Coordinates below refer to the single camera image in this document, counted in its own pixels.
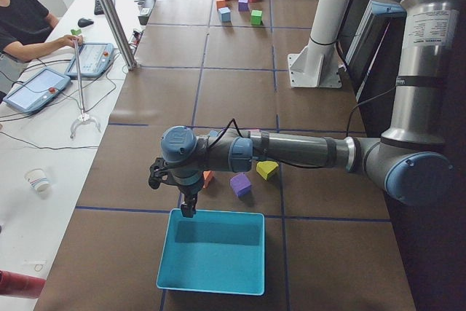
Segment light blue foam block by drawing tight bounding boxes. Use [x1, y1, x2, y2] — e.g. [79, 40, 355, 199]
[218, 7, 231, 23]

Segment person's right hand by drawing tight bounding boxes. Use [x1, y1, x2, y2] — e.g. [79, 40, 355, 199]
[58, 34, 84, 47]

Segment orange foam block near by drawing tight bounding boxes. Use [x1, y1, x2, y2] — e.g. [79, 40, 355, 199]
[203, 170, 214, 189]

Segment orange foam block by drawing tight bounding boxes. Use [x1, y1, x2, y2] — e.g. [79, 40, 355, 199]
[215, 0, 226, 9]
[203, 170, 214, 189]

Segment purple foam block near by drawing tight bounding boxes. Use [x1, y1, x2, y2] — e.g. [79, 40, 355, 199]
[229, 173, 252, 197]

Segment purple foam block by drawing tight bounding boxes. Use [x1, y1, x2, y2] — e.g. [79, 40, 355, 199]
[237, 0, 249, 12]
[229, 173, 252, 197]

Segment teal plastic bin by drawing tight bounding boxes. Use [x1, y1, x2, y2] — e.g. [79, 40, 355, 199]
[156, 209, 266, 296]

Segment yellow foam block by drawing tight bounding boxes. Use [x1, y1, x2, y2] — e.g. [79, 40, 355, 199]
[256, 161, 279, 181]

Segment metal reacher grabber tool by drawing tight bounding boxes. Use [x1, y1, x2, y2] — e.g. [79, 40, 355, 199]
[70, 36, 101, 139]

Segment paper cup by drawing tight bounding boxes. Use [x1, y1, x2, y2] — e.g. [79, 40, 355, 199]
[25, 168, 50, 192]

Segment teach pendant far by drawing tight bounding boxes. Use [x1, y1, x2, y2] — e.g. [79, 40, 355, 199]
[78, 43, 114, 79]

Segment teach pendant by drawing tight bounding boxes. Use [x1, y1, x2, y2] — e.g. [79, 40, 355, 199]
[78, 43, 114, 79]
[3, 68, 71, 114]

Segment teach pendant near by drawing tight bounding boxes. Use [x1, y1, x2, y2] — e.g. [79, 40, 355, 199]
[3, 68, 71, 114]

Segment green foam block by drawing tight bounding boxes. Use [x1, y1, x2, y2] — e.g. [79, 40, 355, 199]
[250, 9, 263, 26]

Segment red bottle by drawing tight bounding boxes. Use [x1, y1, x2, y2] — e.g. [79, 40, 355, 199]
[1, 270, 46, 299]

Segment orange foam block far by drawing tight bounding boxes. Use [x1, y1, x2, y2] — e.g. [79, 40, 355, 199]
[215, 0, 226, 9]

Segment small green object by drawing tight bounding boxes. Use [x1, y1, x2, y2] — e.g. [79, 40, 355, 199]
[71, 28, 82, 36]

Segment purple foam block far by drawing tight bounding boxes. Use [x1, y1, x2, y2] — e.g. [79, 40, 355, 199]
[237, 0, 249, 12]

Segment black computer mouse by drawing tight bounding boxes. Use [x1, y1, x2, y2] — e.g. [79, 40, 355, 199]
[77, 17, 94, 28]

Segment seated person in black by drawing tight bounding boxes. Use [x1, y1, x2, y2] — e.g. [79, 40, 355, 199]
[0, 0, 85, 105]

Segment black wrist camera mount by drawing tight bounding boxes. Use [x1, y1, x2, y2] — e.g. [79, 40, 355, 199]
[148, 157, 172, 190]

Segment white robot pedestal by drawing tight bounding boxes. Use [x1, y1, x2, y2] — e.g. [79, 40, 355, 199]
[288, 0, 350, 88]

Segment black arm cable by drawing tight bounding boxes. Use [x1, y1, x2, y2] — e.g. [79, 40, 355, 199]
[203, 83, 400, 170]

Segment aluminium frame post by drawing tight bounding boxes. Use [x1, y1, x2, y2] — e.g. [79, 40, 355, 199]
[100, 0, 138, 71]

